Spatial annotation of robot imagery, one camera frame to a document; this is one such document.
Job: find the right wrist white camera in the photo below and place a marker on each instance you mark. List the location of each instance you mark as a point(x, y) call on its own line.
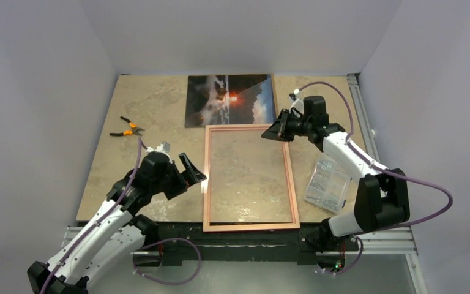
point(297, 103)

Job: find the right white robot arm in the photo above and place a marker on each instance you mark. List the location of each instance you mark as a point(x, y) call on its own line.
point(382, 194)

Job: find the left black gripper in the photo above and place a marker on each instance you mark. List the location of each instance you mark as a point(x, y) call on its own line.
point(191, 174)

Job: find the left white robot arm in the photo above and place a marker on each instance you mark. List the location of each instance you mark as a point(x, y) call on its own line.
point(117, 228)

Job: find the brown backing board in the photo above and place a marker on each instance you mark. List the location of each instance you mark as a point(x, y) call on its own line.
point(274, 93)

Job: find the sunset landscape photo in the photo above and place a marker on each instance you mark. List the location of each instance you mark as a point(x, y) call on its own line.
point(229, 99)

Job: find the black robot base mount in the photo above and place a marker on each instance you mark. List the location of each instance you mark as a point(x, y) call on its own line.
point(172, 243)

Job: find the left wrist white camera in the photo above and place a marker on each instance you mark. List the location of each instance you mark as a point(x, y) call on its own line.
point(163, 148)

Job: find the wrist white camera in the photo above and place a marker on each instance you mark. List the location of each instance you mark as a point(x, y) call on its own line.
point(163, 148)
point(297, 103)

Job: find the pink picture frame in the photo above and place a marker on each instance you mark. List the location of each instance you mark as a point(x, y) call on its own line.
point(250, 184)

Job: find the clear plastic screw box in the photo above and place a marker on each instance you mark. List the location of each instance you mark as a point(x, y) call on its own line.
point(328, 185)

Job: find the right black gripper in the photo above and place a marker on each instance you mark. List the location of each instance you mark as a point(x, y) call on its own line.
point(286, 127)

